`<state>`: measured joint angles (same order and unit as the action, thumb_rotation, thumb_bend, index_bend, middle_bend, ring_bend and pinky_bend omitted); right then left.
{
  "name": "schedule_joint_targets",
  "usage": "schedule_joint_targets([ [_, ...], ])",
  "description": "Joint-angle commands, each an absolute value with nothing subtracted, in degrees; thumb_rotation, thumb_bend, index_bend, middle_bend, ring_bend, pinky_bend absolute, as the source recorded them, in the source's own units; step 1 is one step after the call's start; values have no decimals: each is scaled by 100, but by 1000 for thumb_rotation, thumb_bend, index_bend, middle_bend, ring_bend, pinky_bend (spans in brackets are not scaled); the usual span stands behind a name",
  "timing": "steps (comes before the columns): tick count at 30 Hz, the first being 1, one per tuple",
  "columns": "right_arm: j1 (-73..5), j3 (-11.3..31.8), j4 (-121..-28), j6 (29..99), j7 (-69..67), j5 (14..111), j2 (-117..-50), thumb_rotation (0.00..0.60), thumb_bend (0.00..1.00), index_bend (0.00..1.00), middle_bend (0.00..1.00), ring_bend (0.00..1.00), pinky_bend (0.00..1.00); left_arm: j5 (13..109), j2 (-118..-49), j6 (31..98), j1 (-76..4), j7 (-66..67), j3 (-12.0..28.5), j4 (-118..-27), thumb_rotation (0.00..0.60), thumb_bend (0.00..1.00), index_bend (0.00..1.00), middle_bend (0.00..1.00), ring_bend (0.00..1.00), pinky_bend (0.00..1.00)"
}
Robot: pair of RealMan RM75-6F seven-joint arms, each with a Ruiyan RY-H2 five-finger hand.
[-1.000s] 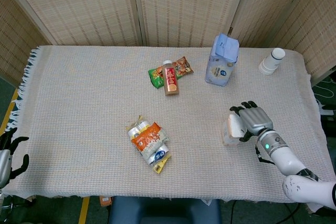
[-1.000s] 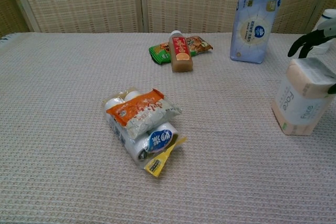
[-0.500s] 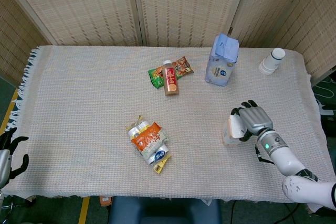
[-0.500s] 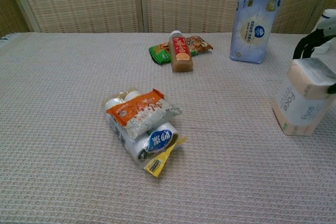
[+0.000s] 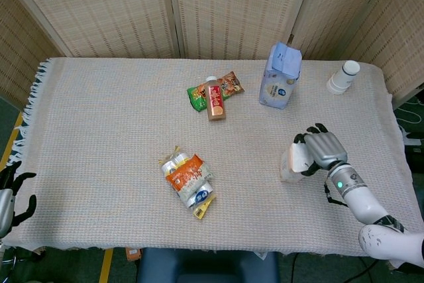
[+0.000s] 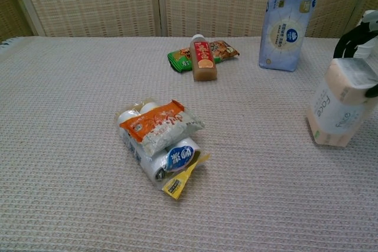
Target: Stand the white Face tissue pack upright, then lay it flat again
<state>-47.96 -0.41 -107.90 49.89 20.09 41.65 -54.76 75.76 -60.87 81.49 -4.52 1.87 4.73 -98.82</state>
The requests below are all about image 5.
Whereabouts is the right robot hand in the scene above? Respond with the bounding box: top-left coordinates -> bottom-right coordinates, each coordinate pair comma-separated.
293,123 -> 348,177

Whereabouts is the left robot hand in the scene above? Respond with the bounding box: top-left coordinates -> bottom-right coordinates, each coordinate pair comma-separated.
0,160 -> 37,239

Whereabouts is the tissue pack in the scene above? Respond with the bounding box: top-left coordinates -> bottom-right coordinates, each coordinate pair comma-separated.
280,142 -> 315,184

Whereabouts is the blue white bag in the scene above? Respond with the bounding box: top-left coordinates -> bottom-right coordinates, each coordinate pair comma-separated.
258,42 -> 303,110

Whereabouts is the white bottle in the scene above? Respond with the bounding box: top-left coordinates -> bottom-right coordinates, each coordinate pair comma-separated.
326,60 -> 361,95

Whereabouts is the beige woven tablecloth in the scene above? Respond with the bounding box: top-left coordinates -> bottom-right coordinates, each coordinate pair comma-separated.
5,56 -> 415,257

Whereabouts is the brown juice bottle red label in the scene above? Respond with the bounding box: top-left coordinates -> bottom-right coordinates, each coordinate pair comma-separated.
204,76 -> 227,122

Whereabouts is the woven bamboo screen panel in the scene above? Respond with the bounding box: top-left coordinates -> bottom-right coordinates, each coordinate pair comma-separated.
343,0 -> 424,108
291,0 -> 395,62
0,0 -> 72,108
0,0 -> 182,59
165,0 -> 315,60

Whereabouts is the orange snack bag bundle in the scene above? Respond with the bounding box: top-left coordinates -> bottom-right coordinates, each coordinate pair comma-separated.
158,145 -> 218,220

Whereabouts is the green and orange snack bag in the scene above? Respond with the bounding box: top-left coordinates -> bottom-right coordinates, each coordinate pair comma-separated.
186,70 -> 245,112

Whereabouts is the orange and white snack bag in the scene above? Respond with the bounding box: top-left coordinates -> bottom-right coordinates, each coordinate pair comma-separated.
165,153 -> 215,199

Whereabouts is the blue padded seat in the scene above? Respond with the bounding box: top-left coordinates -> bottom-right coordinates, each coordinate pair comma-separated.
136,248 -> 280,283

